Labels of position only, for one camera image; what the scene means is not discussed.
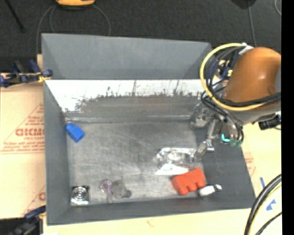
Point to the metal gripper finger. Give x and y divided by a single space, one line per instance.
198 118
205 146

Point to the clear glass object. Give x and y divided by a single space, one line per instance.
175 155

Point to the orange-red toy brick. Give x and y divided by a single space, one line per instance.
189 180

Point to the white flat piece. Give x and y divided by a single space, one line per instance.
170 170

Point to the small white and grey object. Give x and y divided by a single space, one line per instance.
209 190

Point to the grey metal bin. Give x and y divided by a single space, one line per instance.
117 141

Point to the grey and purple small object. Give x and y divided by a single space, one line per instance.
117 190

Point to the blue block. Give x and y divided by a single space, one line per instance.
74 132

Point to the shiny square metal object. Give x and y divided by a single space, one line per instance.
80 195

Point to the black cylinder on white bracket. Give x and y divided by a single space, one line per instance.
269 122

